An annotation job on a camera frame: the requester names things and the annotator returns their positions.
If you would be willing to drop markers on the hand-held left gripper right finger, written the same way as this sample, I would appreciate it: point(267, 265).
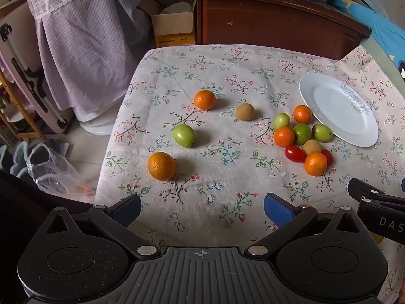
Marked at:
point(278, 210)

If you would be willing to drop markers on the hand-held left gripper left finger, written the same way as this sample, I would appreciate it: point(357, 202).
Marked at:
point(126, 209)

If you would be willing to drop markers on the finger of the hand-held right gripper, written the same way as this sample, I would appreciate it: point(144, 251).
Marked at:
point(364, 187)

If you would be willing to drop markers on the small orange mandarin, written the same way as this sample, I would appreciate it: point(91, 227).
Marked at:
point(315, 163)
point(302, 114)
point(284, 136)
point(205, 100)

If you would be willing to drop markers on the large orange mandarin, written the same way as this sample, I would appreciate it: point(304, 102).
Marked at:
point(161, 166)

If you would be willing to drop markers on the red cherry tomato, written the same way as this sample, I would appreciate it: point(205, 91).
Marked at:
point(328, 157)
point(295, 153)

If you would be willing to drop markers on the white plate with rose print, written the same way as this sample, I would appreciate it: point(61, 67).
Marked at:
point(341, 114)

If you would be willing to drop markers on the green jujube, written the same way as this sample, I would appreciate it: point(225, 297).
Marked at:
point(282, 121)
point(183, 135)
point(322, 132)
point(302, 133)

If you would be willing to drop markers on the floral tablecloth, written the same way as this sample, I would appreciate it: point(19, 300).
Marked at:
point(221, 180)

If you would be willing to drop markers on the brown longan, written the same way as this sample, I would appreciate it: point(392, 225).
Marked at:
point(312, 147)
point(245, 111)

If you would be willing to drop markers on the clear plastic bag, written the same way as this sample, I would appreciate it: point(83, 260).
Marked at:
point(53, 171)

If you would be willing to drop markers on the white round fan base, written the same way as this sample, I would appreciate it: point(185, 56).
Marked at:
point(95, 126)

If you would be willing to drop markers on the grey blue cloth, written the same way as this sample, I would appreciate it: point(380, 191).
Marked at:
point(12, 158)

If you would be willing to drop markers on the grey green mattress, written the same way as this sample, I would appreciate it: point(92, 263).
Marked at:
point(379, 53)

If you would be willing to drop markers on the wooden rack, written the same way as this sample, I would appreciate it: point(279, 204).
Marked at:
point(19, 101)

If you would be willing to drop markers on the white folded board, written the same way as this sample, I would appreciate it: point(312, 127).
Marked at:
point(28, 69)

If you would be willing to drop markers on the lilac checked cloth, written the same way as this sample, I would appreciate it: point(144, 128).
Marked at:
point(82, 44)

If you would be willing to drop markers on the open cardboard box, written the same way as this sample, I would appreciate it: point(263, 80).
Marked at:
point(174, 28)

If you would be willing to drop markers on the dark wooden cabinet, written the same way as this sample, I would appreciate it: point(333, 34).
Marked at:
point(269, 22)

